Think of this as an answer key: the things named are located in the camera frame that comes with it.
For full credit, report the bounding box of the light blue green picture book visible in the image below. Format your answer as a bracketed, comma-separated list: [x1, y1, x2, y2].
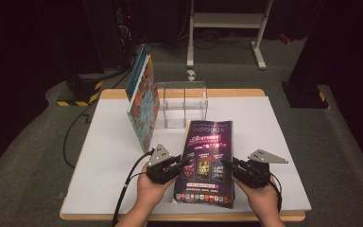
[127, 54, 161, 154]

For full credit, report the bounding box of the small red object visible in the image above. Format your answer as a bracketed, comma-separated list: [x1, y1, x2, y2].
[278, 32, 291, 45]

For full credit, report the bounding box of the person's left hand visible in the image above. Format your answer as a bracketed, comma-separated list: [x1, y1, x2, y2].
[136, 162, 177, 215]

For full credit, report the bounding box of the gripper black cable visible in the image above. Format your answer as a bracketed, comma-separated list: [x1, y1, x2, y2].
[112, 148, 156, 227]
[268, 172, 284, 213]

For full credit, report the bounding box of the purple book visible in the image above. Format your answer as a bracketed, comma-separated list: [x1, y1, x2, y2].
[173, 119, 235, 210]

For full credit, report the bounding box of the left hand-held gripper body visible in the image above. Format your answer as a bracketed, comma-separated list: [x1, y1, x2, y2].
[146, 144, 184, 184]

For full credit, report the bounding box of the dark blue picture book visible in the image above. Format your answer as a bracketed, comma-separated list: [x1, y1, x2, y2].
[125, 45, 148, 110]

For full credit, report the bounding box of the black floor cable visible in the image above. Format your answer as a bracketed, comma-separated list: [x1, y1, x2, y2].
[62, 44, 154, 169]

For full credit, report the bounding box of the white metal stand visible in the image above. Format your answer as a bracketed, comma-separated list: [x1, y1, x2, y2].
[186, 0, 274, 71]

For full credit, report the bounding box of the black yellow striped stand base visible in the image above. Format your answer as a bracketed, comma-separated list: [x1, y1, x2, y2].
[56, 74, 104, 108]

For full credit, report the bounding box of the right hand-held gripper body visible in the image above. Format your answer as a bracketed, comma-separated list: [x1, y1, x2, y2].
[233, 148, 289, 189]

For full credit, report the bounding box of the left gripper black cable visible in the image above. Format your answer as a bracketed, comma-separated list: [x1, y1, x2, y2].
[112, 148, 156, 227]

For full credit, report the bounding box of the dark equipment rack with wires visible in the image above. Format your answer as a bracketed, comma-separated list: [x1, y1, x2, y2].
[114, 0, 140, 71]

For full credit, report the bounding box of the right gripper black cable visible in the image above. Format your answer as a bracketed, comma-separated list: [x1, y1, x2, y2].
[268, 172, 284, 213]

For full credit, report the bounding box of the person's right hand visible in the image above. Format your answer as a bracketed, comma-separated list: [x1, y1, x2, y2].
[233, 175, 281, 219]

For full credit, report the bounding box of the clear acrylic book rack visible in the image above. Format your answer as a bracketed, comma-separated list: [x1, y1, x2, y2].
[155, 80, 209, 130]

